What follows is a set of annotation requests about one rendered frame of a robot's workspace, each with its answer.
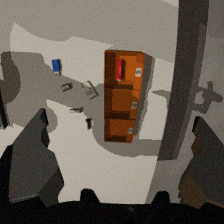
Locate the orange rack of three bins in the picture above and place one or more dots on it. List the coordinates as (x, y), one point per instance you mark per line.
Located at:
(121, 98)

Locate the white domino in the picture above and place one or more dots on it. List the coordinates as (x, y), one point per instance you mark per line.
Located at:
(89, 91)

